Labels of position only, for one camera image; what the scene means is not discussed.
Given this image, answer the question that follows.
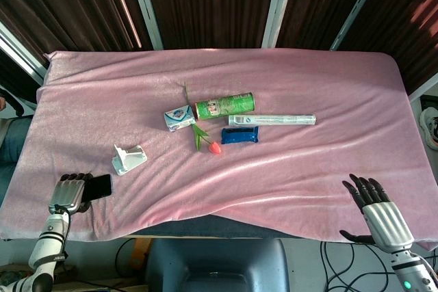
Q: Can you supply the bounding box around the artificial pink tulip flower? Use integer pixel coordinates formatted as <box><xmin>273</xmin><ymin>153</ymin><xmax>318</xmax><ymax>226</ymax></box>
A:
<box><xmin>183</xmin><ymin>81</ymin><xmax>224</xmax><ymax>155</ymax></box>

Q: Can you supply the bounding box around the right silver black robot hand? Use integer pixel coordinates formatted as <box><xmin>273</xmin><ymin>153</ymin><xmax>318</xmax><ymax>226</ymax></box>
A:
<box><xmin>339</xmin><ymin>173</ymin><xmax>415</xmax><ymax>252</ymax></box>

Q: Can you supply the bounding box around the white black sneaker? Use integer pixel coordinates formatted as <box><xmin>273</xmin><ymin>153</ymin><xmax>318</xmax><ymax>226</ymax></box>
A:
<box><xmin>419</xmin><ymin>106</ymin><xmax>438</xmax><ymax>151</ymax></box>

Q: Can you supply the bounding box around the white toothpaste box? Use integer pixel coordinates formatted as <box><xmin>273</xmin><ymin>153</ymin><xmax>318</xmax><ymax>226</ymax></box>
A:
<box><xmin>228</xmin><ymin>113</ymin><xmax>317</xmax><ymax>127</ymax></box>

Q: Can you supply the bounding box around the white window frame bar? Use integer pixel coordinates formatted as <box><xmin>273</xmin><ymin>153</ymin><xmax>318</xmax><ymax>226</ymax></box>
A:
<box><xmin>0</xmin><ymin>21</ymin><xmax>47</xmax><ymax>86</ymax></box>
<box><xmin>328</xmin><ymin>0</ymin><xmax>394</xmax><ymax>51</ymax></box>
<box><xmin>260</xmin><ymin>0</ymin><xmax>298</xmax><ymax>49</ymax></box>
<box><xmin>125</xmin><ymin>0</ymin><xmax>164</xmax><ymax>51</ymax></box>

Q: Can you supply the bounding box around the blue snack packet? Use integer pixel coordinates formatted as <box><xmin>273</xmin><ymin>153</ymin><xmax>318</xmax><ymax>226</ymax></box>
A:
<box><xmin>220</xmin><ymin>126</ymin><xmax>259</xmax><ymax>145</ymax></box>

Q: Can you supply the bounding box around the green chips can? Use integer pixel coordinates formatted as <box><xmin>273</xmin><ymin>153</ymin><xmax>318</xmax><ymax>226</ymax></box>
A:
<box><xmin>194</xmin><ymin>92</ymin><xmax>257</xmax><ymax>122</ymax></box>

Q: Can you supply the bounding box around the black floor cable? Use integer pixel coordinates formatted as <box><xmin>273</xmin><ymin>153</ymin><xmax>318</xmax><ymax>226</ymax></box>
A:
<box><xmin>320</xmin><ymin>241</ymin><xmax>401</xmax><ymax>292</ymax></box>

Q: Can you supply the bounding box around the blue jeans leg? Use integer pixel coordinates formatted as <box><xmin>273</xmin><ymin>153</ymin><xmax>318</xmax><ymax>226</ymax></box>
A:
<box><xmin>0</xmin><ymin>116</ymin><xmax>34</xmax><ymax>204</ymax></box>

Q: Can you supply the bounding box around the pink fleece tablecloth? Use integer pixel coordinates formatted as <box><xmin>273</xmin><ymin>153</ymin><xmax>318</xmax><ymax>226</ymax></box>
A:
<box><xmin>0</xmin><ymin>48</ymin><xmax>438</xmax><ymax>251</ymax></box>

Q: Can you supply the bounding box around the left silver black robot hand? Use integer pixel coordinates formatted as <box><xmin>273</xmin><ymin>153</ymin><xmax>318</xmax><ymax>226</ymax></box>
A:
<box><xmin>48</xmin><ymin>172</ymin><xmax>94</xmax><ymax>215</ymax></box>

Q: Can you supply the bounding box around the black smartphone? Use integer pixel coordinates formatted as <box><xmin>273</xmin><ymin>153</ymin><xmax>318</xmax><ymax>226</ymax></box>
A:
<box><xmin>82</xmin><ymin>173</ymin><xmax>113</xmax><ymax>202</ymax></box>

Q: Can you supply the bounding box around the white plastic holder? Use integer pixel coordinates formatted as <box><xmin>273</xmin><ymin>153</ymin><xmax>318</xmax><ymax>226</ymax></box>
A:
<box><xmin>111</xmin><ymin>144</ymin><xmax>149</xmax><ymax>176</ymax></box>

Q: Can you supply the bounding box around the grey robot base cover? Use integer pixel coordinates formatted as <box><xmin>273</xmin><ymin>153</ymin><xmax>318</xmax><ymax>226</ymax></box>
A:
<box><xmin>145</xmin><ymin>237</ymin><xmax>291</xmax><ymax>292</ymax></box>

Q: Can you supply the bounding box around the dark brown curtain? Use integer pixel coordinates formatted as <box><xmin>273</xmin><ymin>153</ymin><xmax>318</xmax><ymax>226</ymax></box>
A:
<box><xmin>0</xmin><ymin>0</ymin><xmax>438</xmax><ymax>96</ymax></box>

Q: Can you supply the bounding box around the white blue soap box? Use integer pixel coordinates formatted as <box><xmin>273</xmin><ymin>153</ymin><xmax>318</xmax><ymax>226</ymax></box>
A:
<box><xmin>163</xmin><ymin>104</ymin><xmax>197</xmax><ymax>133</ymax></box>

